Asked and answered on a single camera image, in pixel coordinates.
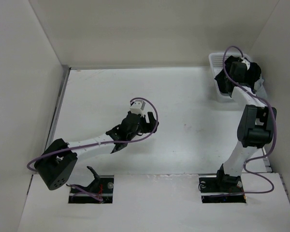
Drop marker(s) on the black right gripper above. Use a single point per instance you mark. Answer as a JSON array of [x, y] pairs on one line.
[[230, 67]]

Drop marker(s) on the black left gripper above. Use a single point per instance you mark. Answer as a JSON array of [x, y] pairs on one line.
[[148, 126]]

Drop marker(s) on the black tank top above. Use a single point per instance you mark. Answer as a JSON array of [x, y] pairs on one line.
[[225, 86]]

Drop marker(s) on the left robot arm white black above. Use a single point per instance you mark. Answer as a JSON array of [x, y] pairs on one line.
[[56, 164]]

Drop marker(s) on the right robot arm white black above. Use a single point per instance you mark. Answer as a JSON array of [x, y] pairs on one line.
[[257, 127]]

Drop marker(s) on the grey tank top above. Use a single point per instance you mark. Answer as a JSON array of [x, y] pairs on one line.
[[259, 89]]

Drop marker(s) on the white plastic laundry basket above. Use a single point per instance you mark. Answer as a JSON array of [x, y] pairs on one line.
[[217, 64]]

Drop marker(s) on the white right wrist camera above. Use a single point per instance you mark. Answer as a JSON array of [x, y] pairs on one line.
[[246, 62]]

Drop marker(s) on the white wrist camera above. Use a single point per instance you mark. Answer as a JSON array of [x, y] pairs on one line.
[[137, 107], [246, 62]]

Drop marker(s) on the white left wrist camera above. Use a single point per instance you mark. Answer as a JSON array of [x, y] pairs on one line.
[[137, 107]]

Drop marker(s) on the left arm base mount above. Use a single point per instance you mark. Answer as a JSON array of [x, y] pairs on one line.
[[98, 191]]

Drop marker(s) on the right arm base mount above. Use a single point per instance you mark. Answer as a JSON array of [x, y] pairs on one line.
[[214, 190]]

